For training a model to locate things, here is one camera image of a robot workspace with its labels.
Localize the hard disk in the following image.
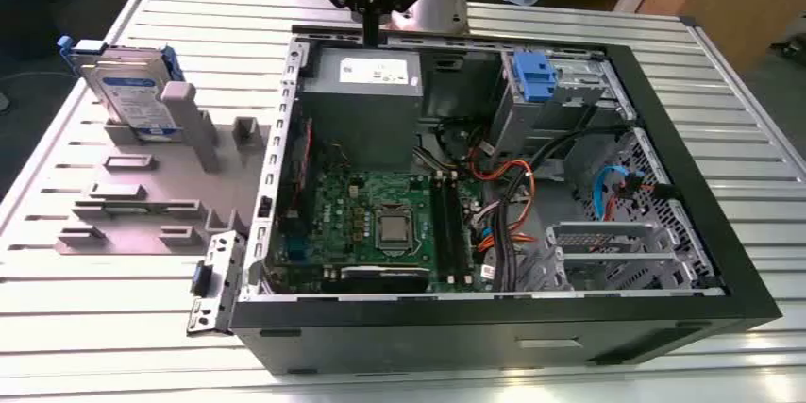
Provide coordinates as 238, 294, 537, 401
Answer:
56, 36, 188, 143

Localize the blue drive latch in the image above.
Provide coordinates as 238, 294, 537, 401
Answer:
513, 51, 559, 103

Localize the green RAM stick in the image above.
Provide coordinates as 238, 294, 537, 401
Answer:
100, 201, 171, 213

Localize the black CPU socket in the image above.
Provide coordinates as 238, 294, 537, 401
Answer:
370, 202, 431, 259

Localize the grey power supply unit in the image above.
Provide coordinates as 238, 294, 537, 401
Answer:
295, 46, 424, 174

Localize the orange wire bundle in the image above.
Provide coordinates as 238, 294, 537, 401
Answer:
468, 159, 538, 253

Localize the silver slot retention bracket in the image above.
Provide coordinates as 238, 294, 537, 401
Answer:
186, 229, 248, 338

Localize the thin red wire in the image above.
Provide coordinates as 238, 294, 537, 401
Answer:
290, 115, 316, 223

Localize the black cable bundle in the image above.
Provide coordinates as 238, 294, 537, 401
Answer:
489, 123, 635, 292

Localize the silver CPU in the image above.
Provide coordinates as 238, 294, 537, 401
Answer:
376, 215, 422, 243

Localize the black graphics card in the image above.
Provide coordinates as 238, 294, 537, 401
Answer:
270, 259, 436, 294

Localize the dark blue rear connector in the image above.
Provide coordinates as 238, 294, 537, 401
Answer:
191, 260, 214, 298

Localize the grey parts rack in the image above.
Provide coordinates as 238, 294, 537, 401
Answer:
55, 81, 276, 257

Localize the silver optical drive cage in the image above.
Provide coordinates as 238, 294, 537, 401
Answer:
490, 47, 635, 155

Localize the black open PC case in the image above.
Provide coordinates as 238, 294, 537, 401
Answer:
230, 23, 783, 376

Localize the orange black power wire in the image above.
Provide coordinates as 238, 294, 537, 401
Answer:
614, 176, 685, 204

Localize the silver disk bay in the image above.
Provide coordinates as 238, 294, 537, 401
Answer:
545, 221, 723, 292

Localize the black RAM slot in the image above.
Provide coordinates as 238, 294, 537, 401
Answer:
446, 171, 475, 287
431, 171, 459, 287

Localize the yellow black wire bundle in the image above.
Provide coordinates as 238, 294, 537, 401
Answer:
412, 145, 460, 173

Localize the green motherboard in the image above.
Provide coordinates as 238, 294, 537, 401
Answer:
274, 169, 497, 294

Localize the blue data wire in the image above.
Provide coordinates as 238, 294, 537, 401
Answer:
591, 164, 643, 223

